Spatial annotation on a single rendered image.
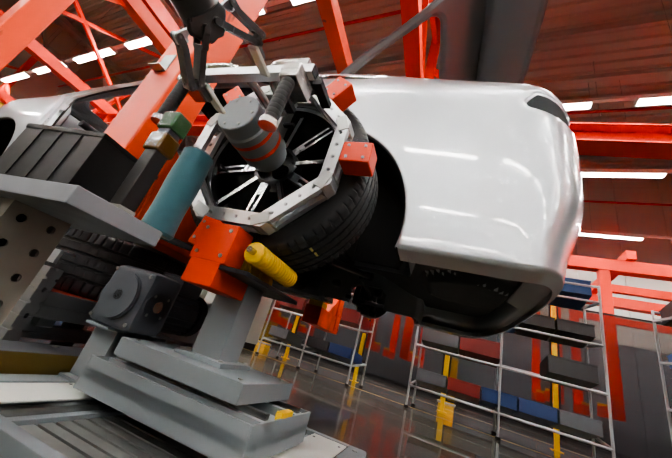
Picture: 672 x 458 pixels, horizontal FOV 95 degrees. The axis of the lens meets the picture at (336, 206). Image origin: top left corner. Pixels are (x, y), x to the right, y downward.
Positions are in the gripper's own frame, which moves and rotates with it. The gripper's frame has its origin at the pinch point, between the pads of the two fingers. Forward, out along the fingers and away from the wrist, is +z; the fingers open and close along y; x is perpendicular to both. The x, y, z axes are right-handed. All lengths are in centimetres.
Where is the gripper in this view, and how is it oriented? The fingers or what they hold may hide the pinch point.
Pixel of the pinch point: (241, 88)
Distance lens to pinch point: 75.0
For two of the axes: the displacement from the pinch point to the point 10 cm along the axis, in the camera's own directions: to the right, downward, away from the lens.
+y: 6.2, -7.1, 3.3
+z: 2.1, 5.5, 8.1
